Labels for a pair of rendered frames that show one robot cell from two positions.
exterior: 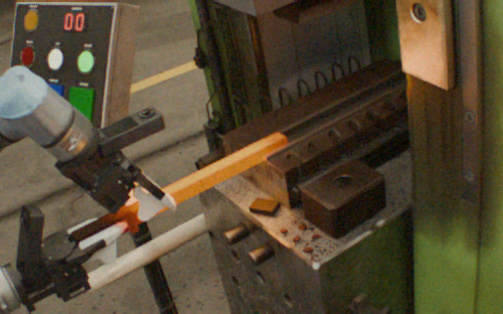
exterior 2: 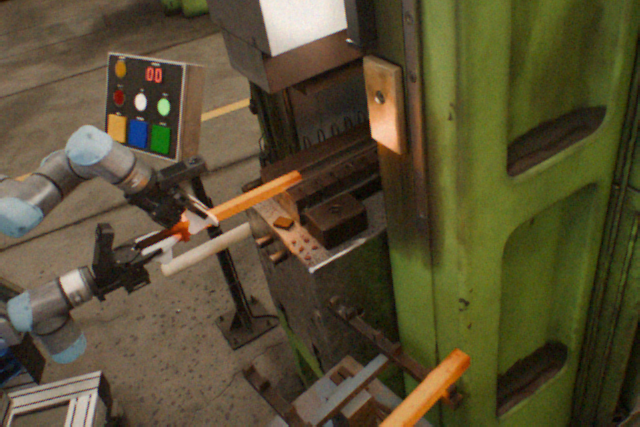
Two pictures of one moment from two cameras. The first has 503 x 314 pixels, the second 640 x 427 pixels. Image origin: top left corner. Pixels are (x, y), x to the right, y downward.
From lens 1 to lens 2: 21 cm
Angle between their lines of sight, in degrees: 4
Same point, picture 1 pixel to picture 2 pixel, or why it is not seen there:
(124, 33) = (193, 87)
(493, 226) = (440, 253)
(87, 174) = (148, 202)
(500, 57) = (437, 134)
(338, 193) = (330, 218)
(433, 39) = (390, 117)
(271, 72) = (299, 122)
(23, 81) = (91, 139)
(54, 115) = (118, 163)
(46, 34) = (133, 81)
